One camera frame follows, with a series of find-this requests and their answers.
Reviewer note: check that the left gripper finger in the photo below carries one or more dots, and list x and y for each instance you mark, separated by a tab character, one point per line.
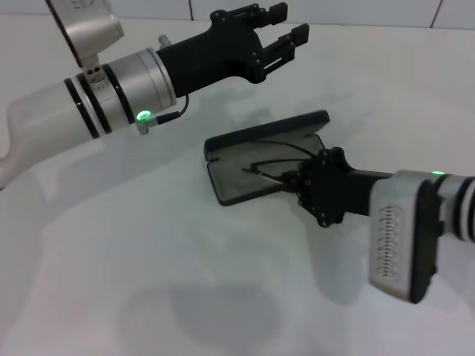
278	13
300	35

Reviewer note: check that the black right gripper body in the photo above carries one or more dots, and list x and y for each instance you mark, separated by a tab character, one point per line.
326	189

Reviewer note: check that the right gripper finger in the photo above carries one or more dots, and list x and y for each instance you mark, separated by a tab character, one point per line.
292	176
294	188

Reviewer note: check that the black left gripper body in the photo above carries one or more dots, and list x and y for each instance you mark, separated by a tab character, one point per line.
211	55

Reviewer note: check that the black round glasses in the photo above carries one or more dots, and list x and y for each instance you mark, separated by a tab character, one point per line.
259	170

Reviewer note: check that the black glasses case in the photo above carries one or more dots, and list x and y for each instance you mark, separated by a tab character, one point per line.
267	128

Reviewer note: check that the silver cylindrical plug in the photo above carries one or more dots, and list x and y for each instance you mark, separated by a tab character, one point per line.
164	41

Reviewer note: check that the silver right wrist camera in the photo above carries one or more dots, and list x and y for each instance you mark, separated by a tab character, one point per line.
393	237

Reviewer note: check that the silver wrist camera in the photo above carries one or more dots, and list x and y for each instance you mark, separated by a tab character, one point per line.
92	26
393	237

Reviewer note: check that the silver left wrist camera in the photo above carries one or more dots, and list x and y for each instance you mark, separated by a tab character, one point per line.
92	26

